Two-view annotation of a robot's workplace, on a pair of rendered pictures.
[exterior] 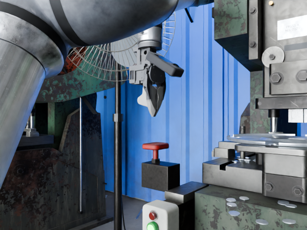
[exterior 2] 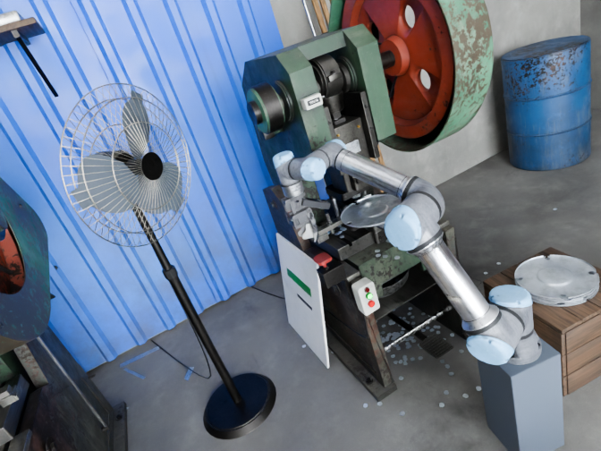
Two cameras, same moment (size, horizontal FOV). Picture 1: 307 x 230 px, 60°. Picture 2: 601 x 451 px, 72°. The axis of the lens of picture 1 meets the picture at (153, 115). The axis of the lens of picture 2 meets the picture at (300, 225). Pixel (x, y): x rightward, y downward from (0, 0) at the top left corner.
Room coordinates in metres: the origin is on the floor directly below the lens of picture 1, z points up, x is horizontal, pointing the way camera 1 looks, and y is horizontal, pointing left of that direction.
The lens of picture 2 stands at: (0.04, 1.20, 1.57)
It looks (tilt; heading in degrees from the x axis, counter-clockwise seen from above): 25 degrees down; 303
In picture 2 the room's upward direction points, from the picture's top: 19 degrees counter-clockwise
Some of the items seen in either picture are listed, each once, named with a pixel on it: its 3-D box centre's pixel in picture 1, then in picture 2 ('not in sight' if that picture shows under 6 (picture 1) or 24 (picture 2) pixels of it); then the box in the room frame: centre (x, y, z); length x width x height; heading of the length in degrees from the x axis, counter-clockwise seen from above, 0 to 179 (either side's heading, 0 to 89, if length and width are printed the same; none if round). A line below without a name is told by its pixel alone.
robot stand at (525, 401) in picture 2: not in sight; (520, 394); (0.12, 0.09, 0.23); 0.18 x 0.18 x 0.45; 40
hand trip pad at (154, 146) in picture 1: (155, 156); (324, 265); (0.77, -0.01, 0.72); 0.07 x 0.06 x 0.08; 141
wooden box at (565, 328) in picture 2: not in sight; (556, 316); (-0.02, -0.39, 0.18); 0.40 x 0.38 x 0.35; 134
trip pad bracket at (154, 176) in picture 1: (161, 193); (334, 284); (0.76, -0.02, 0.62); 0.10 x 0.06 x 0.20; 51
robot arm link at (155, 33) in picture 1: (149, 38); (293, 188); (0.78, 0.01, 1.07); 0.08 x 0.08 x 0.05
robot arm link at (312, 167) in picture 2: not in sight; (310, 166); (0.68, 0.02, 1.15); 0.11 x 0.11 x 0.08; 72
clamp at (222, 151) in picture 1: (240, 142); (328, 224); (0.85, -0.28, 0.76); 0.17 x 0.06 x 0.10; 51
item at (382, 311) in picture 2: not in sight; (378, 285); (0.75, -0.41, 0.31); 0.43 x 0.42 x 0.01; 51
